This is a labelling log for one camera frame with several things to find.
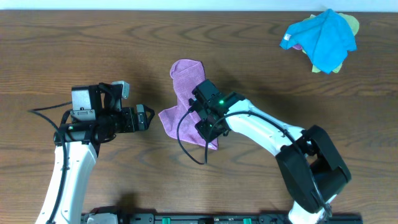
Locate blue microfibre cloth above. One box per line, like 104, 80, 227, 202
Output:
280, 9, 359, 73

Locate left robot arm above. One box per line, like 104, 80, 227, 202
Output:
36, 81, 155, 223

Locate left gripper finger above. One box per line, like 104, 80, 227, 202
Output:
144, 116, 153, 129
143, 105, 155, 117

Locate purple microfibre cloth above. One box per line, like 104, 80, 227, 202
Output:
159, 59, 205, 146

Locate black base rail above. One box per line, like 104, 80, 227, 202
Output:
81, 212, 364, 224

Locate yellow-green microfibre cloth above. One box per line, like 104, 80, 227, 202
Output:
301, 13, 360, 73

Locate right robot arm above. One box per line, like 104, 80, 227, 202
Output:
189, 80, 351, 223

